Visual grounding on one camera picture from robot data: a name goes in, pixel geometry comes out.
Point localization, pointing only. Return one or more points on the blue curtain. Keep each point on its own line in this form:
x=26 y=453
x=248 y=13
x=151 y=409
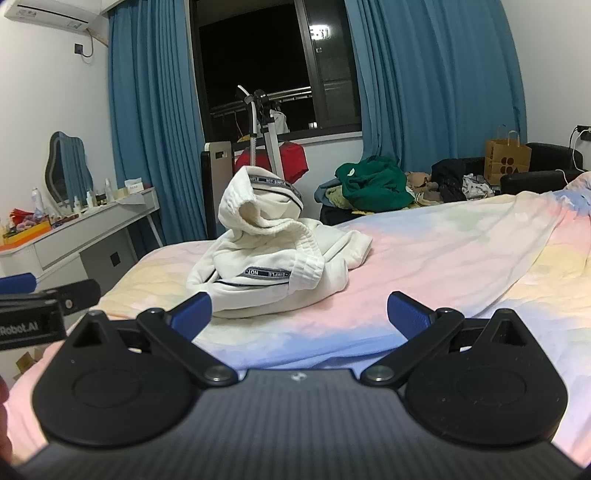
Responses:
x=438 y=83
x=152 y=138

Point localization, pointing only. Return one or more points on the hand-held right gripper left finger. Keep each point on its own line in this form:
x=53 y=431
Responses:
x=191 y=314

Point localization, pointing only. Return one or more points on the dark framed window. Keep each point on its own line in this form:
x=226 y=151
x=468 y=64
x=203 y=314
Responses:
x=254 y=60

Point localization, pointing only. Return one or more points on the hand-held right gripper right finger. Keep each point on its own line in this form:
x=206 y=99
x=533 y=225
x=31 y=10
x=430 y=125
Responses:
x=408 y=314

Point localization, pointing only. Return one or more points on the pastel bed blanket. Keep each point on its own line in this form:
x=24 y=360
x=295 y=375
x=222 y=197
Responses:
x=461 y=258

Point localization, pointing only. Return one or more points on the black sofa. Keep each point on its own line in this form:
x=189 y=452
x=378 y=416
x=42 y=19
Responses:
x=545 y=161

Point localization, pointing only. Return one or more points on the white patterned cloth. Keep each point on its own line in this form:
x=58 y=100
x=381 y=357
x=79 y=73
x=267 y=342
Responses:
x=478 y=187

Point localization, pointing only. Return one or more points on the red garment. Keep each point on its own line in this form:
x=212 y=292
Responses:
x=293 y=161

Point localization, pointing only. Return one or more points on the white tissue box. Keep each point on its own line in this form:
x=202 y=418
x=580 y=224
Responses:
x=135 y=187

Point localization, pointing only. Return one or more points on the white upright appliance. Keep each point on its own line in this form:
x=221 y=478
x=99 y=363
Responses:
x=220 y=184

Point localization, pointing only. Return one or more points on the orange tray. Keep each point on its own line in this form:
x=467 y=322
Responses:
x=27 y=235

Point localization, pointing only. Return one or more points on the wavy frame mirror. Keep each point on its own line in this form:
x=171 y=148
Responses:
x=64 y=168

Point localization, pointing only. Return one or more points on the small clear bottle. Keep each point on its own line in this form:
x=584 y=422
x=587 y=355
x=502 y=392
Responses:
x=109 y=191

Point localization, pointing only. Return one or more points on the person's left forearm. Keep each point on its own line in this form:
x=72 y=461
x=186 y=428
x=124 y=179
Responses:
x=3 y=415

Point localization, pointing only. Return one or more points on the brown paper bag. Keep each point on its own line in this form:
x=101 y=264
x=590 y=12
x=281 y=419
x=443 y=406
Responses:
x=505 y=161

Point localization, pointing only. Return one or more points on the white dressing table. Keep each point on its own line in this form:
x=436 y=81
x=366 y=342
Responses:
x=87 y=240

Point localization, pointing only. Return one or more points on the white spray bottle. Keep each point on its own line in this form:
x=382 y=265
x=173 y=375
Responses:
x=37 y=203

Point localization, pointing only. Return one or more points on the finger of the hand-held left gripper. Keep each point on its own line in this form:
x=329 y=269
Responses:
x=78 y=293
x=18 y=282

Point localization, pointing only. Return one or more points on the green garment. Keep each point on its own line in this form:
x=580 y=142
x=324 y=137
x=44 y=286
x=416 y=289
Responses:
x=374 y=184

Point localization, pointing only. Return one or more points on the beige plush toy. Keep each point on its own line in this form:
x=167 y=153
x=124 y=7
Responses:
x=422 y=182

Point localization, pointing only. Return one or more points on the garment steamer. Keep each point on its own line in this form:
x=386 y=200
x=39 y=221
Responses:
x=272 y=143

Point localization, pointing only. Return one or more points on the black wall socket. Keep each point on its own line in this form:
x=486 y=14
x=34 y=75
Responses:
x=79 y=47

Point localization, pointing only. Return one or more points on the cardboard box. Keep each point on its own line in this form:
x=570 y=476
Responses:
x=30 y=362

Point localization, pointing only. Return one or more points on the white striped knit garment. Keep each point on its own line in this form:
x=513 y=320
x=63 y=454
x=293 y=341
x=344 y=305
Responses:
x=272 y=258

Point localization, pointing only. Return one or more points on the white air conditioner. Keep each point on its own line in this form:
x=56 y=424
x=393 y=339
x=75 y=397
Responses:
x=55 y=14

